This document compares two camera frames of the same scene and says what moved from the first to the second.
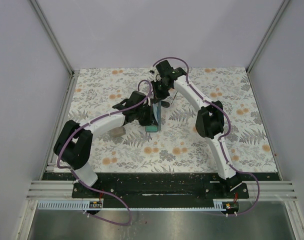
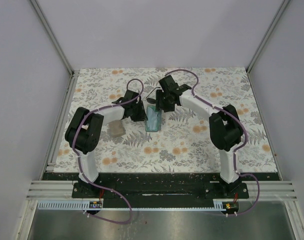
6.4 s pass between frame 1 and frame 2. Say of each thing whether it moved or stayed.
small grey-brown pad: stayed
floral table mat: stayed
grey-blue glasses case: stayed
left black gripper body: moved
